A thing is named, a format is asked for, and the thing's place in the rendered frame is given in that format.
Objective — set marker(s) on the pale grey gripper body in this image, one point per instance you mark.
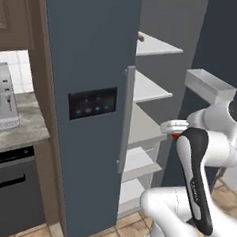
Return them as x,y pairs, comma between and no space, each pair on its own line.
172,126

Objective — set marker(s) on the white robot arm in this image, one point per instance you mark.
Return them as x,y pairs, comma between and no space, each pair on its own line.
187,212

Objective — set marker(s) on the red tomato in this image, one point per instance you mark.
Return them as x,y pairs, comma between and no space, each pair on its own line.
175,136

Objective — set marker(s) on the white fridge shelf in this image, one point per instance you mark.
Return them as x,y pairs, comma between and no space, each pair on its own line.
147,89
155,46
141,128

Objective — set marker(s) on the white fridge door bin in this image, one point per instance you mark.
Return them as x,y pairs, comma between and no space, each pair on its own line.
209,85

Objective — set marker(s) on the dark blue open fridge door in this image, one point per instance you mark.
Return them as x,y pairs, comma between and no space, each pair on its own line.
224,37

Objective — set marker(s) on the grey fridge interior cabinet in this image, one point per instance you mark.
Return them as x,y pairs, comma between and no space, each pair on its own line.
170,20

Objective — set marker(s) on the dark blue closed fridge door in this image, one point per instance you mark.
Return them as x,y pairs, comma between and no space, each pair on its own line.
92,48

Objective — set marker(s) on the small yellow food item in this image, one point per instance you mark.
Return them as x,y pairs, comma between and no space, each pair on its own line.
141,37

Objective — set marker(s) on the brown tall cabinet panel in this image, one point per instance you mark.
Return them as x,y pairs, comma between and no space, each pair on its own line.
42,85

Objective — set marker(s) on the silver coffee machine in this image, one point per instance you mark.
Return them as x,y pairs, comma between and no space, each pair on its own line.
1,105

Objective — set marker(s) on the dark grey dishwasher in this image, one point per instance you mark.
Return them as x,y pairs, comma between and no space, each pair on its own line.
11,196

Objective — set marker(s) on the brown wall cupboard door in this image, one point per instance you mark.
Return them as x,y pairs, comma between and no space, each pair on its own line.
12,14

